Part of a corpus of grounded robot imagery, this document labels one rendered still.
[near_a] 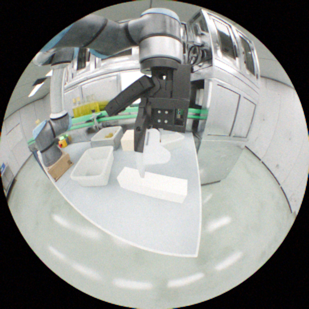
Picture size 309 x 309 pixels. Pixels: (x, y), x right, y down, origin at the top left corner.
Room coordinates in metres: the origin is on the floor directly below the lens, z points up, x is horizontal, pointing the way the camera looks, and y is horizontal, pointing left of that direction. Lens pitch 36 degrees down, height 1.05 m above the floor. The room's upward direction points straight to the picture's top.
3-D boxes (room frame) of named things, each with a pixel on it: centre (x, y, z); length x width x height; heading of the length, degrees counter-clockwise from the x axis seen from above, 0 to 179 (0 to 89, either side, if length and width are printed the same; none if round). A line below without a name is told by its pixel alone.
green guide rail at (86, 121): (0.57, 1.36, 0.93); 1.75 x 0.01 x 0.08; 94
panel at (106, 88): (0.91, 0.34, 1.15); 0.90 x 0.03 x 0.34; 94
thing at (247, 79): (0.82, -0.72, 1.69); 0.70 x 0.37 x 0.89; 94
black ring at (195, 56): (0.85, -0.34, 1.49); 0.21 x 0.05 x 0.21; 4
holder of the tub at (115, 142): (0.58, 0.34, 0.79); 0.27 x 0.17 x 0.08; 4
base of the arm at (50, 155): (0.25, 0.61, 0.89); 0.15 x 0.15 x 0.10
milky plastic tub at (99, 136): (0.55, 0.34, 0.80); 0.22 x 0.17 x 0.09; 4
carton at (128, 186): (0.19, 0.01, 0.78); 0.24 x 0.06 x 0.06; 74
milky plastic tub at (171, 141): (0.51, -0.06, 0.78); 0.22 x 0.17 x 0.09; 121
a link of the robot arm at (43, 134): (0.25, 0.61, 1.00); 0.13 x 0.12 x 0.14; 161
